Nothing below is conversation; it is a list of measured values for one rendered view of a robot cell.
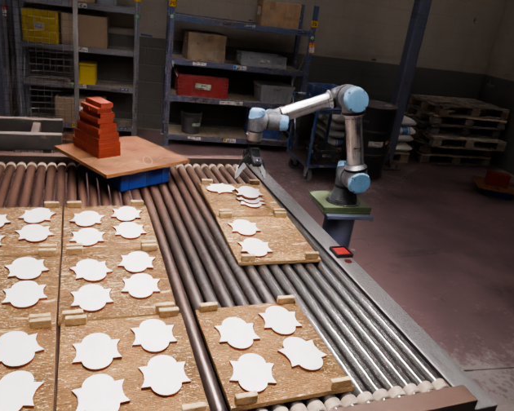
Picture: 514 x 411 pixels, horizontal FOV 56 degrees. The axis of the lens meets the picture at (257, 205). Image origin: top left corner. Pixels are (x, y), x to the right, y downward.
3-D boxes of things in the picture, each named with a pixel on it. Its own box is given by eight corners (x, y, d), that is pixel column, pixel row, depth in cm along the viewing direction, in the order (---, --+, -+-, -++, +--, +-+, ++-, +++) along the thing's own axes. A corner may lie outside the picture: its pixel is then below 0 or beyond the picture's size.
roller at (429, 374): (245, 170, 305) (246, 163, 303) (453, 403, 139) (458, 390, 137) (238, 170, 303) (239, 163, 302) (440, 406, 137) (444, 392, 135)
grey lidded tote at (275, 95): (283, 99, 686) (286, 82, 676) (293, 104, 655) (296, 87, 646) (250, 97, 669) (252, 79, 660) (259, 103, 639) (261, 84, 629)
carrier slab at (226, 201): (260, 186, 269) (260, 183, 269) (286, 218, 234) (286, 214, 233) (198, 186, 258) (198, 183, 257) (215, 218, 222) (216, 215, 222)
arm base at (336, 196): (349, 196, 278) (352, 179, 274) (361, 205, 264) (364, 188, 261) (325, 196, 274) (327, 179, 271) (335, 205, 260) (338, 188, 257)
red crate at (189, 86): (222, 93, 669) (224, 72, 658) (227, 99, 629) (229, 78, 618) (174, 89, 653) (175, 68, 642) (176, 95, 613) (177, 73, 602)
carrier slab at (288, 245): (286, 218, 232) (287, 216, 232) (321, 262, 197) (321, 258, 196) (215, 219, 222) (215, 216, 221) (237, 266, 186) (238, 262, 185)
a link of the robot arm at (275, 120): (285, 112, 240) (263, 110, 238) (290, 117, 230) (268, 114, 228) (283, 128, 243) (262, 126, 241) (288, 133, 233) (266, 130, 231)
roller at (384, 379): (223, 170, 300) (223, 162, 298) (409, 412, 133) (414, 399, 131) (214, 170, 298) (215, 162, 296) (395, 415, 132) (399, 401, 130)
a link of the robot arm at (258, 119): (268, 111, 227) (250, 109, 226) (265, 134, 231) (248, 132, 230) (266, 108, 234) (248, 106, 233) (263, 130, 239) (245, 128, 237)
